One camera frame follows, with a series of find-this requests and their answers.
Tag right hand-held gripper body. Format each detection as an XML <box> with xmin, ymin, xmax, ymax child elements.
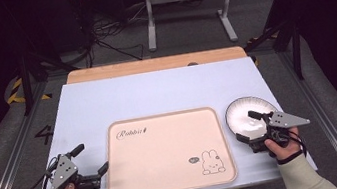
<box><xmin>245</xmin><ymin>106</ymin><xmax>315</xmax><ymax>155</ymax></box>

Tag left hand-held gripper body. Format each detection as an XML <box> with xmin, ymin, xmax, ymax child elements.
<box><xmin>44</xmin><ymin>149</ymin><xmax>103</xmax><ymax>189</ymax></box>

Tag white plate with dark rim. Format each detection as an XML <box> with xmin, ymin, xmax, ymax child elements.
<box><xmin>222</xmin><ymin>92</ymin><xmax>283</xmax><ymax>145</ymax></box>

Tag person's right hand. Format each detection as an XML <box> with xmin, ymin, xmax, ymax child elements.
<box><xmin>262</xmin><ymin>126</ymin><xmax>303</xmax><ymax>164</ymax></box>

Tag pink tray with rabbit print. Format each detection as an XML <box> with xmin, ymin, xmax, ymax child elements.
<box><xmin>95</xmin><ymin>103</ymin><xmax>241</xmax><ymax>189</ymax></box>

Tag black tripod stand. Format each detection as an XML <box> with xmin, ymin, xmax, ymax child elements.
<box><xmin>12</xmin><ymin>42</ymin><xmax>86</xmax><ymax>118</ymax></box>
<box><xmin>240</xmin><ymin>15</ymin><xmax>309</xmax><ymax>89</ymax></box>

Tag yellow and black floor tape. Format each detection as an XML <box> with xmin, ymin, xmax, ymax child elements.
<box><xmin>3</xmin><ymin>73</ymin><xmax>54</xmax><ymax>106</ymax></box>

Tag white table mat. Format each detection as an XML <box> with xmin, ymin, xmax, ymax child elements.
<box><xmin>17</xmin><ymin>48</ymin><xmax>321</xmax><ymax>189</ymax></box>

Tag dark equipment with red light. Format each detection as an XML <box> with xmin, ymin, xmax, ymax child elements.
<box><xmin>49</xmin><ymin>0</ymin><xmax>98</xmax><ymax>56</ymax></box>

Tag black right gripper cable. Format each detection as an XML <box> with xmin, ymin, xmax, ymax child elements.
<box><xmin>287</xmin><ymin>126</ymin><xmax>309</xmax><ymax>161</ymax></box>

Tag black cables on floor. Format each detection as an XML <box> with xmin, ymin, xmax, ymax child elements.
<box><xmin>81</xmin><ymin>1</ymin><xmax>155</xmax><ymax>69</ymax></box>

